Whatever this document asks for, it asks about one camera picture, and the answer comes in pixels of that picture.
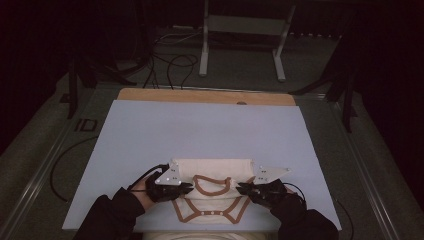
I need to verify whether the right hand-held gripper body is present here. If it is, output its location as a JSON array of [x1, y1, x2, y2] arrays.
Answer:
[[249, 165, 292, 208]]

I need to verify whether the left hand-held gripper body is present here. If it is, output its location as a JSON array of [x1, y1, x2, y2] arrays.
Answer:
[[145, 159, 188, 203]]

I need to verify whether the cream baby bodysuit brown trim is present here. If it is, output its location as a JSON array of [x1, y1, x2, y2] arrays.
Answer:
[[171, 158, 256, 224]]

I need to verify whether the person's right hand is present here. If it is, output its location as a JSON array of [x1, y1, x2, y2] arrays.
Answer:
[[283, 186, 299, 201]]

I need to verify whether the person's left hand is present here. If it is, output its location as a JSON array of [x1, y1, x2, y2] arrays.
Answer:
[[132, 177, 158, 211]]

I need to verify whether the person's light clothing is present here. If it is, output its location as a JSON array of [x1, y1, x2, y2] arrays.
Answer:
[[142, 231, 268, 240]]

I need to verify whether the light blue board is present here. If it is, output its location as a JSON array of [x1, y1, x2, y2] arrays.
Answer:
[[62, 99, 342, 233]]

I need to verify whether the black metal stand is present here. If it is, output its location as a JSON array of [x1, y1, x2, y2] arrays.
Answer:
[[288, 33, 358, 134], [59, 56, 138, 120]]

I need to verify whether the white metal stand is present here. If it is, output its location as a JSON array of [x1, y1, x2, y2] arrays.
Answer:
[[198, 0, 297, 83]]

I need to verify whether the left hand-held gripper black cable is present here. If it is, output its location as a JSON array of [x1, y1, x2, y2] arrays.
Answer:
[[128, 163, 169, 193]]

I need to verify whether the hand-held gripper black cable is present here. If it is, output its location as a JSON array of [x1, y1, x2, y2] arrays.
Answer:
[[128, 163, 169, 193], [283, 182, 307, 204]]

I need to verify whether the right hand-held gripper black cable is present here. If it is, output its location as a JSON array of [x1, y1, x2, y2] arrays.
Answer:
[[283, 182, 307, 204]]

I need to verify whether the short black floor cable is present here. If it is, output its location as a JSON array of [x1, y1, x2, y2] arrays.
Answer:
[[335, 199, 354, 232]]

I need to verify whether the black looped floor cable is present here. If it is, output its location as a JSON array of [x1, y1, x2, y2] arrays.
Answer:
[[166, 54, 199, 90]]

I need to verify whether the long black floor cable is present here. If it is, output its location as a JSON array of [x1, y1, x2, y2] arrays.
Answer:
[[49, 135, 99, 203]]

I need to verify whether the grey floor cable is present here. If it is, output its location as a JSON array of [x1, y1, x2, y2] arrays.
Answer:
[[155, 30, 203, 46]]

